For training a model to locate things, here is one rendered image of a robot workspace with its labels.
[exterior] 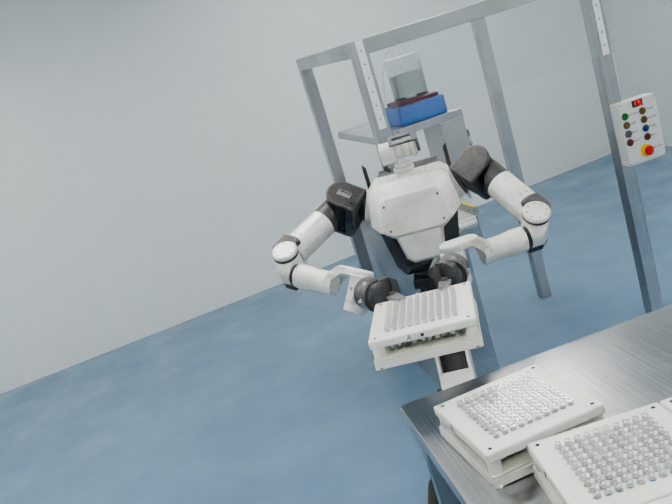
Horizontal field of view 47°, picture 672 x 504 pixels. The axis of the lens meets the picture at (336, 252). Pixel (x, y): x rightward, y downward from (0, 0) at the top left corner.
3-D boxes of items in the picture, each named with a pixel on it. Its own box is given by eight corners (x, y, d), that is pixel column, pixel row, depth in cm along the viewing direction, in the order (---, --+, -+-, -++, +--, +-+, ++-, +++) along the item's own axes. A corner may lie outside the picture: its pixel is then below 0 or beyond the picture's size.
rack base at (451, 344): (376, 371, 174) (373, 361, 173) (382, 329, 197) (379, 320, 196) (483, 346, 169) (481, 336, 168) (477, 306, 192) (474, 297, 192)
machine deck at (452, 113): (463, 118, 308) (461, 108, 307) (376, 147, 302) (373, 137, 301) (413, 116, 368) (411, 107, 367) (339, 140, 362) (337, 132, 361)
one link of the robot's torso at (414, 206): (384, 262, 267) (354, 163, 258) (481, 237, 260) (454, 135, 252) (378, 291, 239) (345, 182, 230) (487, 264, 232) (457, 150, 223)
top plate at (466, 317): (370, 351, 172) (367, 342, 172) (376, 311, 196) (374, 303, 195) (478, 325, 168) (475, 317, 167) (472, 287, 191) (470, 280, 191)
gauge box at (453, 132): (475, 163, 313) (463, 115, 308) (451, 171, 311) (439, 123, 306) (455, 159, 334) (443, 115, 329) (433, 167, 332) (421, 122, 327)
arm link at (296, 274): (317, 280, 215) (262, 267, 225) (327, 304, 222) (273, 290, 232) (336, 254, 221) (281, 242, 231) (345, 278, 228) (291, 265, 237)
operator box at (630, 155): (666, 154, 318) (654, 92, 312) (630, 167, 315) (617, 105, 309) (657, 153, 324) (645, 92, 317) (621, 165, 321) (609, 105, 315)
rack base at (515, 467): (612, 436, 143) (609, 425, 142) (495, 489, 138) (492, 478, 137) (543, 391, 166) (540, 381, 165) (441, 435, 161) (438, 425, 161)
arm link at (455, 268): (459, 259, 192) (464, 245, 203) (422, 267, 195) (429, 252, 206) (472, 305, 195) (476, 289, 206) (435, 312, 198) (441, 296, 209)
